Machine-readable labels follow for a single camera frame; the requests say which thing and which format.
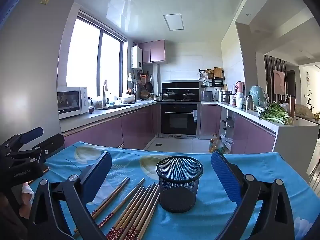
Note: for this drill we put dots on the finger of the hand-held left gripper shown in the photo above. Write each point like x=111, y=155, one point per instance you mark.
x=52, y=142
x=31, y=133

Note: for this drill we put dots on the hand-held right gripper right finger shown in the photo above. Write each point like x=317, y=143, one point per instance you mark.
x=225, y=177

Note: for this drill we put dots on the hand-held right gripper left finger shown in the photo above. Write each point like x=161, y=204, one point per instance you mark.
x=97, y=177

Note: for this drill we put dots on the black mesh holder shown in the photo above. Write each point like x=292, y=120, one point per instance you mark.
x=178, y=195

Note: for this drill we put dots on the bunch of wooden chopsticks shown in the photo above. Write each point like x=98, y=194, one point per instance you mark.
x=140, y=205

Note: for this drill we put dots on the person's left hand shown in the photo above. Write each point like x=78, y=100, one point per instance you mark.
x=27, y=195

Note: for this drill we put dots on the yellow oil bottle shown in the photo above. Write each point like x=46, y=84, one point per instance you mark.
x=213, y=146

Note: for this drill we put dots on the white plastic bag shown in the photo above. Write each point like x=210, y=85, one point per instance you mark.
x=227, y=142

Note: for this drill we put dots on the white microwave oven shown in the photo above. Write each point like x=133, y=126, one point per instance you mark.
x=72, y=102

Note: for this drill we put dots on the pink base cabinets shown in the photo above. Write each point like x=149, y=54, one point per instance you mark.
x=250, y=135
x=135, y=127

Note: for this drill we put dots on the blue floral tablecloth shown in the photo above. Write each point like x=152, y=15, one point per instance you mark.
x=200, y=225

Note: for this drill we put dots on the steel faucet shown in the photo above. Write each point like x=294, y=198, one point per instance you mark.
x=104, y=95

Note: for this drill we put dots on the black built-in stove oven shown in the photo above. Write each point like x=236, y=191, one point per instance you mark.
x=178, y=120

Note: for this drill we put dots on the steel bottle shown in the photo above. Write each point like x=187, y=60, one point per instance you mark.
x=250, y=103

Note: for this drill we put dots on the grey refrigerator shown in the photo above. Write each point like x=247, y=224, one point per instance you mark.
x=32, y=55

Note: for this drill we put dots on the green leafy vegetables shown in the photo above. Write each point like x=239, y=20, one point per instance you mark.
x=273, y=113

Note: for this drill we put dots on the steel stock pot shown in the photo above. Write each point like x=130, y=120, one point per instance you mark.
x=225, y=96

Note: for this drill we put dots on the white bowl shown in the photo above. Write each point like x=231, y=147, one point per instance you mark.
x=128, y=99

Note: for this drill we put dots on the black lidded pot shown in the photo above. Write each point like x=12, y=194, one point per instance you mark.
x=189, y=96
x=170, y=95

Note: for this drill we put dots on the pink kettle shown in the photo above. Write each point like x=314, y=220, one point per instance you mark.
x=240, y=87

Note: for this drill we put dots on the kitchen window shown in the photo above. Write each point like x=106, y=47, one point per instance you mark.
x=82, y=55

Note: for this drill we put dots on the wicker basket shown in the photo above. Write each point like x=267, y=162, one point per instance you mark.
x=145, y=94

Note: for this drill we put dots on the dark tumbler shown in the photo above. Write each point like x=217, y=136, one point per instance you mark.
x=292, y=106

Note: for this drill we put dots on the hanging black pan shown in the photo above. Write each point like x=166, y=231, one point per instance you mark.
x=149, y=87

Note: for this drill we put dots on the wooden cutting board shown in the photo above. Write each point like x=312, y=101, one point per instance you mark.
x=217, y=73

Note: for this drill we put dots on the white water heater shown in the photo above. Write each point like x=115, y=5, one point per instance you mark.
x=136, y=57

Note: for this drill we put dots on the ceiling light panel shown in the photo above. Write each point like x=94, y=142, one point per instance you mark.
x=173, y=22

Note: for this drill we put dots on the black wall rack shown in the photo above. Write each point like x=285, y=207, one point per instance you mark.
x=216, y=82

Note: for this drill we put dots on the pink wall picture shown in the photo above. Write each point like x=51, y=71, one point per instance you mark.
x=278, y=82

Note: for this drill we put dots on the pink wall cabinet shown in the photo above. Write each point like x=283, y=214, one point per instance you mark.
x=155, y=51

